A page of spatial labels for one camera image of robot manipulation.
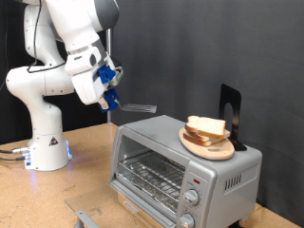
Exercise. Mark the black metal bookend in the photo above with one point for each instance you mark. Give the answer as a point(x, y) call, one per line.
point(236, 98)

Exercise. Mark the white bread slice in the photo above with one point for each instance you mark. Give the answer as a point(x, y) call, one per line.
point(226, 133)
point(205, 125)
point(194, 140)

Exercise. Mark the silver toaster oven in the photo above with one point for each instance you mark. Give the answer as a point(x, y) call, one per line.
point(221, 190)

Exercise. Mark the black spatula with blue block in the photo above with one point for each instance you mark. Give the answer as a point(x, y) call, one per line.
point(139, 108)

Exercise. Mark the round wooden cutting board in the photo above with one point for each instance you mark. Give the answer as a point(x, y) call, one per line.
point(215, 152)

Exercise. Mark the vertical metal pole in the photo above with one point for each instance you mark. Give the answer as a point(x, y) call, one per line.
point(109, 41)

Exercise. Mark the silver oven knob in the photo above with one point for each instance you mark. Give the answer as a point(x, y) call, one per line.
point(186, 221)
point(191, 197)

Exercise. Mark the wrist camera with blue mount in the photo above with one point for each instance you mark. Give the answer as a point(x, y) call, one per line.
point(106, 73)

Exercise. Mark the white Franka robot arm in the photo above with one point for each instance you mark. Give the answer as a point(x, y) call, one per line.
point(44, 126)

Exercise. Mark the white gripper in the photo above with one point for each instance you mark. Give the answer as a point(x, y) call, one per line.
point(87, 87)

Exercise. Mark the wooden block under oven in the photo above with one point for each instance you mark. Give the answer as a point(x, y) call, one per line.
point(139, 221)

